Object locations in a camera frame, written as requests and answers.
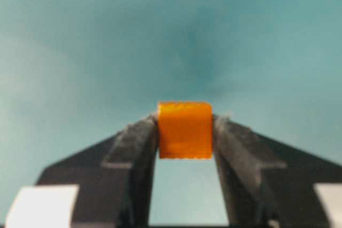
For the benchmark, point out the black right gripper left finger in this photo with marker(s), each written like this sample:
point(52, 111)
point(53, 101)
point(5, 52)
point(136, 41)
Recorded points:
point(108, 184)

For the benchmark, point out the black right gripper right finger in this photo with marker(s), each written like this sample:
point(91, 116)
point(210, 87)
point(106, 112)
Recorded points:
point(266, 183)

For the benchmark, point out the orange cube block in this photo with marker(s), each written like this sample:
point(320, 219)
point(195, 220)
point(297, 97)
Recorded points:
point(185, 130)

